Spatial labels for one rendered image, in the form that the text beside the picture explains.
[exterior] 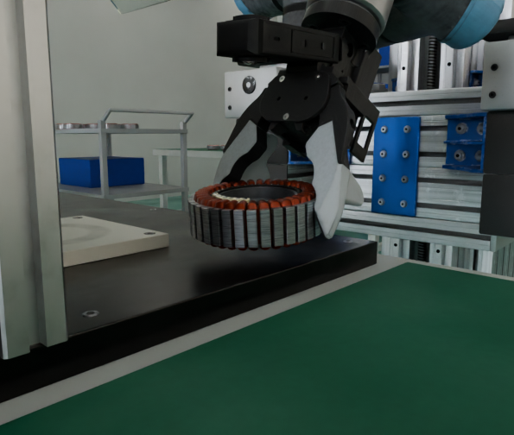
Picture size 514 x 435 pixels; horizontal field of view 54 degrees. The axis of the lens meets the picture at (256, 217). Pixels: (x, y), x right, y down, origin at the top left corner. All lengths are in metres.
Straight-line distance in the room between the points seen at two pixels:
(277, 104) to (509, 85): 0.40
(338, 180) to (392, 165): 0.58
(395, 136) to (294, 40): 0.57
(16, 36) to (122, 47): 6.70
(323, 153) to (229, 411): 0.23
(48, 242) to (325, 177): 0.22
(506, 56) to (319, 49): 0.39
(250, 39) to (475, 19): 0.28
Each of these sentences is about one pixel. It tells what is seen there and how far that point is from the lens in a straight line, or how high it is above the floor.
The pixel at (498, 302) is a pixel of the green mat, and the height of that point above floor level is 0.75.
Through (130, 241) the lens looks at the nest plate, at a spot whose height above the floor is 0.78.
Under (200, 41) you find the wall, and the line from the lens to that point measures 7.79.
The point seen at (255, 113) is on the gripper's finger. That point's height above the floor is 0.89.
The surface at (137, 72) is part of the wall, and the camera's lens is 7.03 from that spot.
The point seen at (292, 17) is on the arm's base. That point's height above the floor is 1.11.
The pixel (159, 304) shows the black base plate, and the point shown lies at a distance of 0.30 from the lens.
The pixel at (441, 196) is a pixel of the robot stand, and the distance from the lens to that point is 0.93.
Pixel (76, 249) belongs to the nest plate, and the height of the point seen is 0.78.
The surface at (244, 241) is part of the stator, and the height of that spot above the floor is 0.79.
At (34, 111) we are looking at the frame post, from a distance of 0.24.
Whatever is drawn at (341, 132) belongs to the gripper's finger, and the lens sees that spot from 0.40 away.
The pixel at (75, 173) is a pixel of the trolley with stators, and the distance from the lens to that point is 3.43.
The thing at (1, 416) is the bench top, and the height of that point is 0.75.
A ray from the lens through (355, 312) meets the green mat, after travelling 0.35.
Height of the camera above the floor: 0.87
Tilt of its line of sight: 9 degrees down
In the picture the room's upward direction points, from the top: straight up
